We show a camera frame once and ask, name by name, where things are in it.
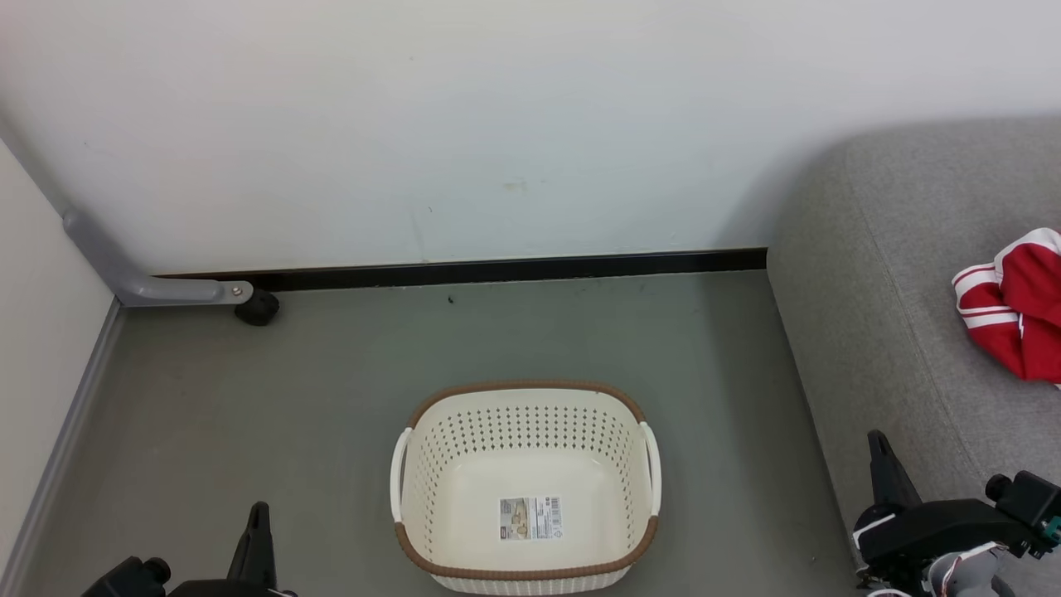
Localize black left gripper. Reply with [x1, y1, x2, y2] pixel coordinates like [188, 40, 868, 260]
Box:
[81, 502, 295, 597]

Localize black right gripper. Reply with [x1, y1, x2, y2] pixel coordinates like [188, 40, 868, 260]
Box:
[854, 430, 1061, 573]

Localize red Bulls 23 jersey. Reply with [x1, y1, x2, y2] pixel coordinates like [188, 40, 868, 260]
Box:
[952, 264, 1029, 374]

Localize red shorts white trim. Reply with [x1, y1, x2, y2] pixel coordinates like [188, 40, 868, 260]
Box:
[993, 228, 1061, 386]

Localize grey fabric sofa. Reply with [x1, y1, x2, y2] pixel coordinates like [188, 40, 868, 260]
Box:
[767, 116, 1061, 597]

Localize black caster wheel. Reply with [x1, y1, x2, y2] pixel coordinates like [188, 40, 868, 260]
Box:
[235, 289, 280, 326]

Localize paper label sticker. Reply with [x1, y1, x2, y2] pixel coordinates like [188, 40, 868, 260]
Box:
[499, 496, 563, 541]

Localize white plastic laundry basket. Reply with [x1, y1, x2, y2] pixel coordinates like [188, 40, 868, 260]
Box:
[390, 381, 662, 595]

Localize black baseboard strip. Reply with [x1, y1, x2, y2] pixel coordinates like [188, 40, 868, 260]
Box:
[153, 247, 768, 293]

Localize grey wall skirting strip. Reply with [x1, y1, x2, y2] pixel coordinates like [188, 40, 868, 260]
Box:
[0, 300, 125, 597]

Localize grey metal bracket leg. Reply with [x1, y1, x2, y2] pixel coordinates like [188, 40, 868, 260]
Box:
[63, 207, 254, 308]

